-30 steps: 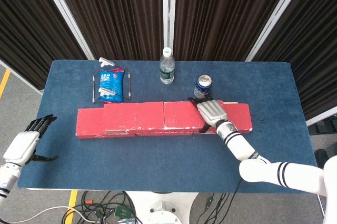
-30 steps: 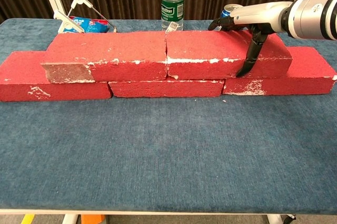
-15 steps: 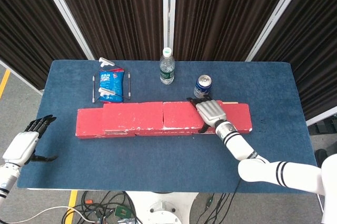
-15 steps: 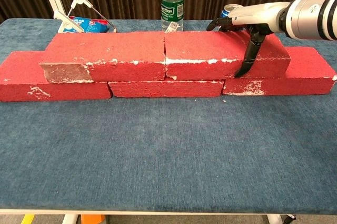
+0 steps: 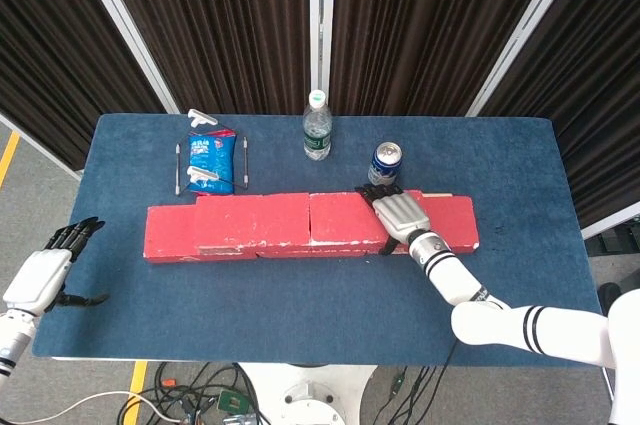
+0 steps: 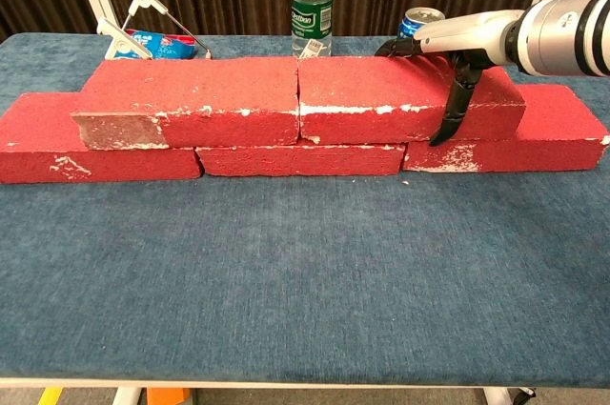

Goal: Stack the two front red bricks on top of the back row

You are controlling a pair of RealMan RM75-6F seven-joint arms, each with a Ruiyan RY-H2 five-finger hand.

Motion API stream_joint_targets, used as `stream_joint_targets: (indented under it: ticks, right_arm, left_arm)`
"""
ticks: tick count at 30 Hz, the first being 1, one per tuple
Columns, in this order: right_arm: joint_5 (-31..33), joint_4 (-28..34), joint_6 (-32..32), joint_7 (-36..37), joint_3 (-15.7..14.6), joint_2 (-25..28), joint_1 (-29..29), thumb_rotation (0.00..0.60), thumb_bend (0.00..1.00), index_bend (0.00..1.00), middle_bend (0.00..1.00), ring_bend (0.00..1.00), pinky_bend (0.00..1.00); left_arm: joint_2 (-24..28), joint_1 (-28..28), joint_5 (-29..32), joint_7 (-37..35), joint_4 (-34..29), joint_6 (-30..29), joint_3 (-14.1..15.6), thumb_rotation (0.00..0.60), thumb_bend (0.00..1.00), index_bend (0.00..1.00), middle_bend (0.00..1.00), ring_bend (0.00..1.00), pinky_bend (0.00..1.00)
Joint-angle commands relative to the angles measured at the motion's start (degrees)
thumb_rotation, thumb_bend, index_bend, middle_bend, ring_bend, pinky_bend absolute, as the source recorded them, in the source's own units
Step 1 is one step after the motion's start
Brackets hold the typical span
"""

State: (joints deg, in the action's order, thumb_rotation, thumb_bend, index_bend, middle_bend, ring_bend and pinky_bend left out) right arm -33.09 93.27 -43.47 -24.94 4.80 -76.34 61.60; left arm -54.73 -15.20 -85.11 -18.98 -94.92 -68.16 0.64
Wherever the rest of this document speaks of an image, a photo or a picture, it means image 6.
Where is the blue white drink can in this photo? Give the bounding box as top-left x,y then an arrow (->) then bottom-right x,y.
397,7 -> 447,40

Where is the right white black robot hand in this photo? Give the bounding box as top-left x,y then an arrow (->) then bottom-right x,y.
374,8 -> 524,148

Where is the small orange floor item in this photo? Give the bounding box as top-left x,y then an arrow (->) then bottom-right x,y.
146,387 -> 193,405

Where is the white table leg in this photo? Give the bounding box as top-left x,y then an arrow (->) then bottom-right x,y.
112,387 -> 143,405
482,387 -> 515,405

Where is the blue snack bag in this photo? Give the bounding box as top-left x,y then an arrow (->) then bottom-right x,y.
121,29 -> 197,62

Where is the blue table cloth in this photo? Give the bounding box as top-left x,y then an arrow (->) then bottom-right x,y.
0,32 -> 610,385

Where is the clear green-label water bottle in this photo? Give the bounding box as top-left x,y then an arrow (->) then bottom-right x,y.
290,0 -> 335,59

